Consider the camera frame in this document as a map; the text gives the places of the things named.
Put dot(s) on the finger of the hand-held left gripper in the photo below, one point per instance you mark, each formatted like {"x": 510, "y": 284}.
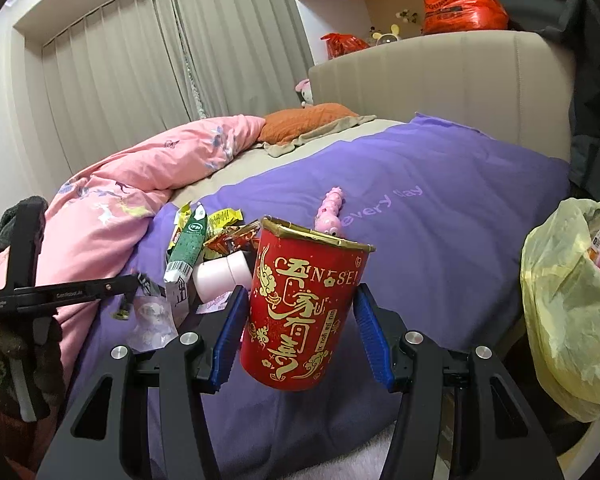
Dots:
{"x": 130, "y": 285}

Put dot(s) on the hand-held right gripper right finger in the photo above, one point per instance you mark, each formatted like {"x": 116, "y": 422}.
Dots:
{"x": 372, "y": 340}

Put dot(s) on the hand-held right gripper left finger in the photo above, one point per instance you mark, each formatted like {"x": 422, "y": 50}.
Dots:
{"x": 230, "y": 335}

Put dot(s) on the clear plastic wrapper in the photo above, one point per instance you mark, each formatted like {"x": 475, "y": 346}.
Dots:
{"x": 150, "y": 320}

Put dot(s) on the red paper cup gold print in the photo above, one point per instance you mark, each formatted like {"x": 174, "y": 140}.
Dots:
{"x": 300, "y": 310}

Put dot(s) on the green milk carton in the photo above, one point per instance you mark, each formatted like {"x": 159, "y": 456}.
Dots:
{"x": 190, "y": 240}

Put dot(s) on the red snack wrapper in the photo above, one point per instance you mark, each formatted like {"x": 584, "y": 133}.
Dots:
{"x": 230, "y": 240}

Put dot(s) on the yellow snack wrapper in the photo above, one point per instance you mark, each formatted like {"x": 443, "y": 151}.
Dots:
{"x": 225, "y": 217}

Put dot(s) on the yellow-green trash bag bin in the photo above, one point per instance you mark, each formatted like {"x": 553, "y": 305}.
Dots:
{"x": 565, "y": 310}

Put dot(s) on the pink plastic cup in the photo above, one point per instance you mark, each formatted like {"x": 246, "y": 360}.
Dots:
{"x": 215, "y": 275}

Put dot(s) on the yellow-green snack wrapper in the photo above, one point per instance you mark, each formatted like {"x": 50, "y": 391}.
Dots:
{"x": 181, "y": 215}

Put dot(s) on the pink printed quilt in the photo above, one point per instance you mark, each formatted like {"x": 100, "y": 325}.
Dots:
{"x": 105, "y": 195}

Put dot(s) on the purple blanket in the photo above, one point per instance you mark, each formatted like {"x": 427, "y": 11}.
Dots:
{"x": 430, "y": 260}

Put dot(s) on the pale pink fluffy blanket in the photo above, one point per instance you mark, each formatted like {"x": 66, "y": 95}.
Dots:
{"x": 330, "y": 460}

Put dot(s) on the pink caterpillar toy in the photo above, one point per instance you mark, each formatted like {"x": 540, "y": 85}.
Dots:
{"x": 330, "y": 210}

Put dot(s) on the grey pleated curtain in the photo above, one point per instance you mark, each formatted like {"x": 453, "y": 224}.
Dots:
{"x": 130, "y": 60}

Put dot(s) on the orange pillow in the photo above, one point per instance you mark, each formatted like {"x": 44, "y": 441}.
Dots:
{"x": 300, "y": 120}

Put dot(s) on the pink plush toy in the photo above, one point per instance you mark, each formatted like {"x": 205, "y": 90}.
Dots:
{"x": 305, "y": 92}

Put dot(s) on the beige padded headboard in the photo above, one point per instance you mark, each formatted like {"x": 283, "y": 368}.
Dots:
{"x": 430, "y": 75}

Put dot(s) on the small red plastic bag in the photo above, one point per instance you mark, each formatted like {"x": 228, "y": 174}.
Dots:
{"x": 342, "y": 45}

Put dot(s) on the yellow-eared toy figure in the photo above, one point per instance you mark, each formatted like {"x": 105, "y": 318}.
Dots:
{"x": 382, "y": 36}

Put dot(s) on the small flower ornament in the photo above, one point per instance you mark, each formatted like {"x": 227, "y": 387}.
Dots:
{"x": 406, "y": 16}

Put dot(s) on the dark grey jacket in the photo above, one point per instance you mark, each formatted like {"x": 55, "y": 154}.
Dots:
{"x": 595, "y": 85}

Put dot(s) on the large red plastic bag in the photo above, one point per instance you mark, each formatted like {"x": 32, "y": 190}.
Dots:
{"x": 460, "y": 5}

